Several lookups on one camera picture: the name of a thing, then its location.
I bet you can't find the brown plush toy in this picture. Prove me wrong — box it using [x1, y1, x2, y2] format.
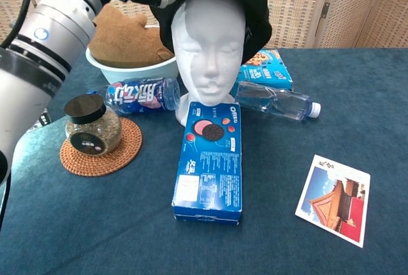
[88, 3, 175, 69]

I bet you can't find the light blue plastic basin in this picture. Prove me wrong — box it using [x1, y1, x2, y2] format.
[85, 24, 178, 85]

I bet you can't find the blue label drink bottle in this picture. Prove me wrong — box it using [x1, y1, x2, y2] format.
[86, 77, 182, 116]

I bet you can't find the white foam mannequin head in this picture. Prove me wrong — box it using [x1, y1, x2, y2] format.
[171, 0, 247, 128]

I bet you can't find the small black purple box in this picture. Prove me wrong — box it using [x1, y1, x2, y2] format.
[27, 108, 52, 133]

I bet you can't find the glass jar with black lid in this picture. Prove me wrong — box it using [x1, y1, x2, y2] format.
[63, 94, 123, 155]

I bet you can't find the round woven rattan coaster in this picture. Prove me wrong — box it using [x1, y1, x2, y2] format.
[59, 117, 143, 177]

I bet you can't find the blue chocolate chip cookie box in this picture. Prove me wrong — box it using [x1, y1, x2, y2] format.
[238, 48, 293, 91]

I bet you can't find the blue Oreo cookie box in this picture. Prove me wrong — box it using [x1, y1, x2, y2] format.
[171, 101, 243, 226]

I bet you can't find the clear plastic water bottle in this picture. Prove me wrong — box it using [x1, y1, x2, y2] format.
[234, 80, 321, 123]

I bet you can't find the blue tablecloth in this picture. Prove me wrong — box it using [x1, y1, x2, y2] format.
[0, 47, 408, 275]

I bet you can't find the woven folding screen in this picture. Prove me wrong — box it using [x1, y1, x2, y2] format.
[0, 0, 408, 49]

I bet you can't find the palace roof postcard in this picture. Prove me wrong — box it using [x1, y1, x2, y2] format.
[295, 154, 371, 249]

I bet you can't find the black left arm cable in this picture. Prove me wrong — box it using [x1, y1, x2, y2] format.
[0, 0, 38, 49]

